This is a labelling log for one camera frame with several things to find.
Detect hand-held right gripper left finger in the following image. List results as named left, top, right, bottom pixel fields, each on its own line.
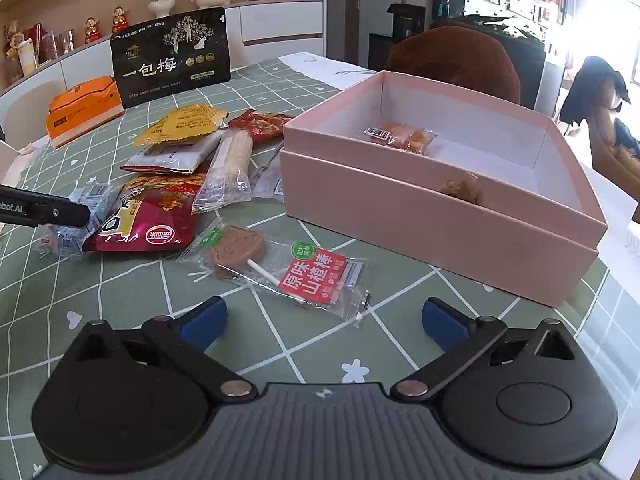
left=62, top=296, right=256, bottom=401

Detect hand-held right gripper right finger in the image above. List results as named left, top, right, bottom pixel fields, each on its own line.
left=390, top=297, right=581, bottom=401

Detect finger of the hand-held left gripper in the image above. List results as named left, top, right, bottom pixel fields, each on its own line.
left=0, top=185, right=93, bottom=228

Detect blue white snack packet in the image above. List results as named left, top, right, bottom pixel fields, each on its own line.
left=40, top=182, right=123, bottom=261

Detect maroon snack packet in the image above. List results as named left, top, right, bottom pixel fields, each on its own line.
left=82, top=175, right=201, bottom=253

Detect pink cardboard box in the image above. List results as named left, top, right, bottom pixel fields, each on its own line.
left=278, top=71, right=623, bottom=308

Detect clear lollipop packet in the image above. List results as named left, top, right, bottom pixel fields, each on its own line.
left=176, top=217, right=373, bottom=328

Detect white snack packet red edge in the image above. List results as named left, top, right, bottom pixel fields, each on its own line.
left=120, top=130, right=223, bottom=176

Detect yellow snack packet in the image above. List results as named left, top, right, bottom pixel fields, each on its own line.
left=132, top=104, right=228, bottom=148

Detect clear long snack packet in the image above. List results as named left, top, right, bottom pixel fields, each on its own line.
left=191, top=130, right=254, bottom=216

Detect orange pastry packet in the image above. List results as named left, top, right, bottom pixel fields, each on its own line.
left=363, top=121, right=440, bottom=157

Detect small red snack packet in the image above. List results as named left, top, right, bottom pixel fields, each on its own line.
left=227, top=109, right=296, bottom=143

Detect green checked tablecloth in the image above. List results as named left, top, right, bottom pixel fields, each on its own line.
left=0, top=57, right=621, bottom=480

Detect orange box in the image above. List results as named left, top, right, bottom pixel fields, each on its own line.
left=45, top=76, right=125, bottom=149

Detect brown snack piece in box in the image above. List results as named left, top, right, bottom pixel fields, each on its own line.
left=439, top=172, right=485, bottom=207

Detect large black snack bag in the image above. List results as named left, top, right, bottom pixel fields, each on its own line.
left=110, top=6, right=232, bottom=108

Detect brown round cushion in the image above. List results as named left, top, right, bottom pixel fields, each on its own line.
left=385, top=25, right=522, bottom=106

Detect white paper sheet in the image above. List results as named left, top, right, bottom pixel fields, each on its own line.
left=277, top=52, right=381, bottom=86

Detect dark jacket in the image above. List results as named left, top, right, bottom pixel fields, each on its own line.
left=559, top=55, right=632, bottom=126

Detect black appliance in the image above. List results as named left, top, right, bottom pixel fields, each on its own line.
left=387, top=4, right=427, bottom=37

